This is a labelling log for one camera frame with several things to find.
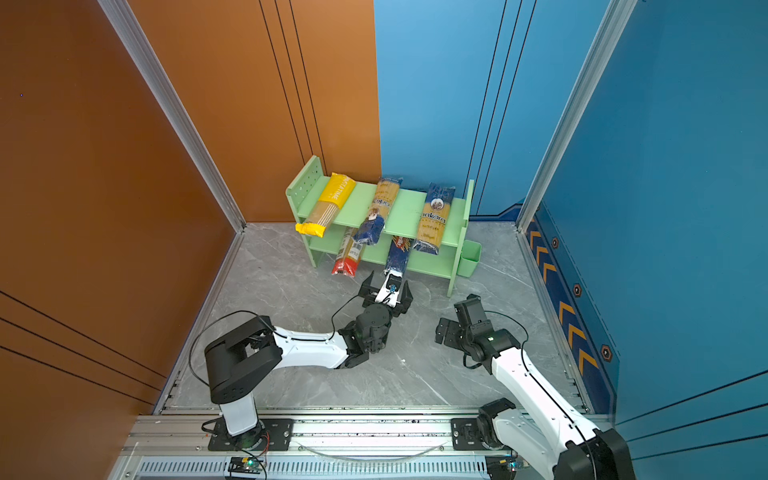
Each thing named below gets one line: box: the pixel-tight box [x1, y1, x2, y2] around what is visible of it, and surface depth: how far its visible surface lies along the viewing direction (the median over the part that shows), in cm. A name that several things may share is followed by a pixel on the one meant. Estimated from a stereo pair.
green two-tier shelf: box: [285, 156, 475, 297], surface depth 88 cm
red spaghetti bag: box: [331, 227, 363, 278], surface depth 92 cm
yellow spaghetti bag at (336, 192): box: [295, 172, 357, 238], surface depth 85 cm
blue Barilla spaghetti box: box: [385, 235, 411, 275], surface depth 93 cm
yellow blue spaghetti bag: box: [354, 177, 403, 245], surface depth 86 cm
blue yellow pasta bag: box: [413, 182, 456, 255], surface depth 82 cm
